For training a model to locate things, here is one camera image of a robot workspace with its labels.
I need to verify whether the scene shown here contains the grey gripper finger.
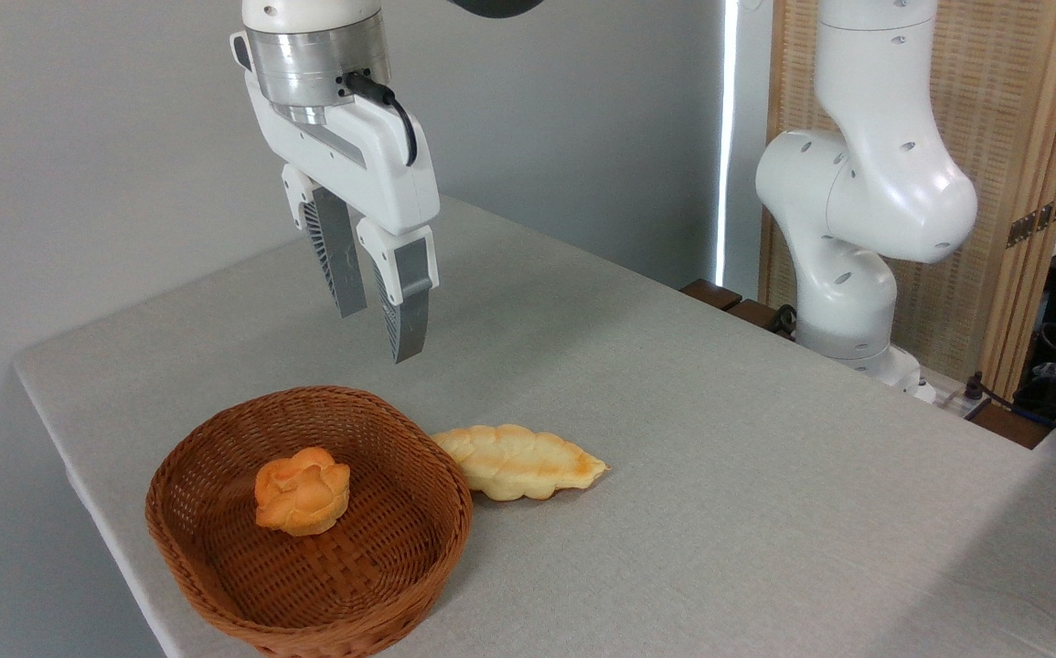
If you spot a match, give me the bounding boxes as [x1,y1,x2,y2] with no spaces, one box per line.
[282,163,369,319]
[356,217,441,365]

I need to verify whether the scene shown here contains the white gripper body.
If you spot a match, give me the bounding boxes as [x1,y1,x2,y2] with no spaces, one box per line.
[243,77,443,236]

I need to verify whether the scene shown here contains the long leaf-shaped bread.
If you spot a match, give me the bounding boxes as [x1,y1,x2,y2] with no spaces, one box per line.
[430,424,610,502]

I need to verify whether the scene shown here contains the round orange bread bun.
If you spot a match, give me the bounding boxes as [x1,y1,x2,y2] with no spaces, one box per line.
[254,447,352,537]

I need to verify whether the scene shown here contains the brown wicker basket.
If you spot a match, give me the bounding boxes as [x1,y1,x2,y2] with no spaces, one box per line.
[145,386,475,658]

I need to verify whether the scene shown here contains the grey tablecloth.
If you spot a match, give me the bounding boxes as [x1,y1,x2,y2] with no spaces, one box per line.
[14,195,1056,658]

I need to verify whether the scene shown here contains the dark brown wooden board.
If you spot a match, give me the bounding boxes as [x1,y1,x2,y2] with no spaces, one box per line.
[679,278,1051,451]

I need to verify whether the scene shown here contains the wooden rattan folding screen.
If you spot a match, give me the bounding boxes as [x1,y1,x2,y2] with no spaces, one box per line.
[759,0,1056,398]

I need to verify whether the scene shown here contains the dark metal screen hinge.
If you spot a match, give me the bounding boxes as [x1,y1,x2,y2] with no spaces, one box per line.
[1006,194,1056,249]

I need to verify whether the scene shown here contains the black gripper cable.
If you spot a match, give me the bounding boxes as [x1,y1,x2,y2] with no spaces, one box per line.
[345,71,420,168]

